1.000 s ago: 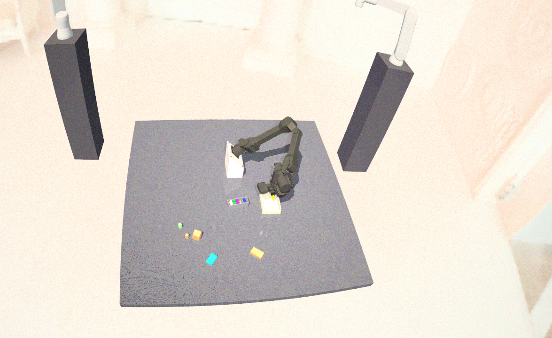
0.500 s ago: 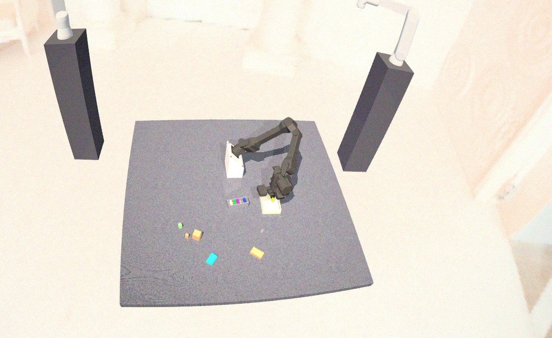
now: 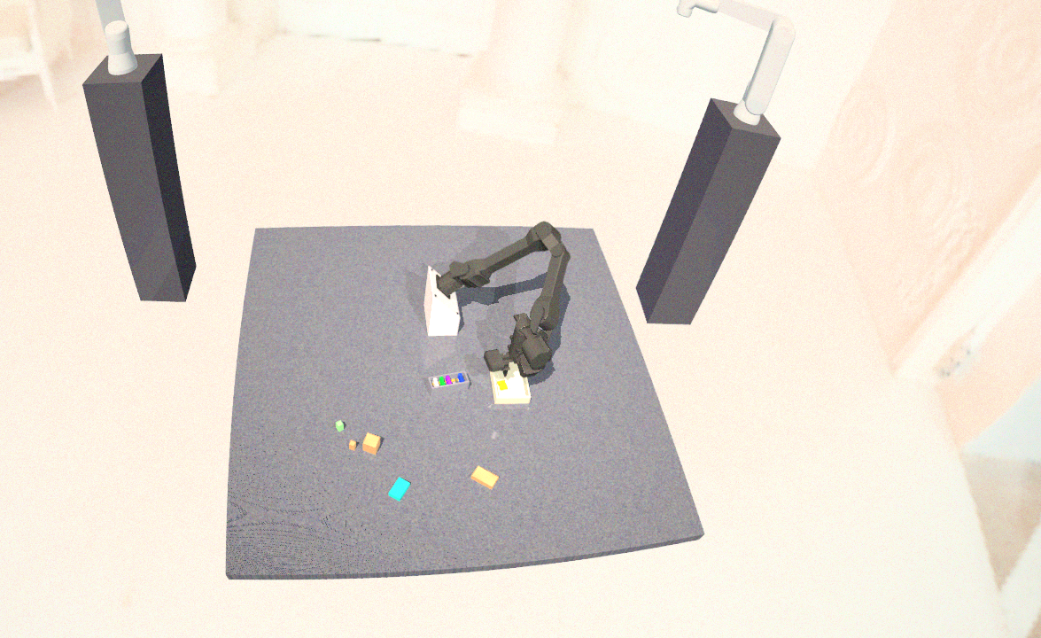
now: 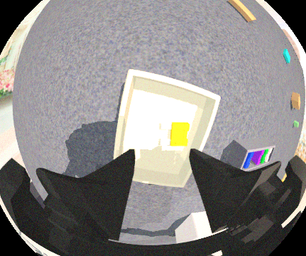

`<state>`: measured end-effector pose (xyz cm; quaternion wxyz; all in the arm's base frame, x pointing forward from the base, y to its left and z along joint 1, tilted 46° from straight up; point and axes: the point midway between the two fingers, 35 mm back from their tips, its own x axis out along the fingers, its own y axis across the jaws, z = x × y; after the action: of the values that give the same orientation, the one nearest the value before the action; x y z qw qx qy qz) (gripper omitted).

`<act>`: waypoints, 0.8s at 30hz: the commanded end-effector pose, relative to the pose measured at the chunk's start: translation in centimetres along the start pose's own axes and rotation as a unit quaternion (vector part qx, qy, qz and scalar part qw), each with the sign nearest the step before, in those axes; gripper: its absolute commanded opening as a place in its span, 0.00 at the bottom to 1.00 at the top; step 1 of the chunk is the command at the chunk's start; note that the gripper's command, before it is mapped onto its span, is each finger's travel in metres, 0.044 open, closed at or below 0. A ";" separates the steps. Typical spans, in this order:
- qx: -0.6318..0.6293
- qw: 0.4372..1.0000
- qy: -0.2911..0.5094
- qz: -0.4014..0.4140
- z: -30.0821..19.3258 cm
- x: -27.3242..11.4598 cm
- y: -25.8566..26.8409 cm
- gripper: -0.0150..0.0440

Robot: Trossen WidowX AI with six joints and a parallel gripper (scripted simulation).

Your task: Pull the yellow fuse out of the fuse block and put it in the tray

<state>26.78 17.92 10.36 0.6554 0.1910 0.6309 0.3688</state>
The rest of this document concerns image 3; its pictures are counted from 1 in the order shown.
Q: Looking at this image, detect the cyan rectangular block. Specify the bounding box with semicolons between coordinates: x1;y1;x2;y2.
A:
389;478;410;501

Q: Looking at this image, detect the tan rectangular block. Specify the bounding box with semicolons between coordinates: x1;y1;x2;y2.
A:
471;466;499;490

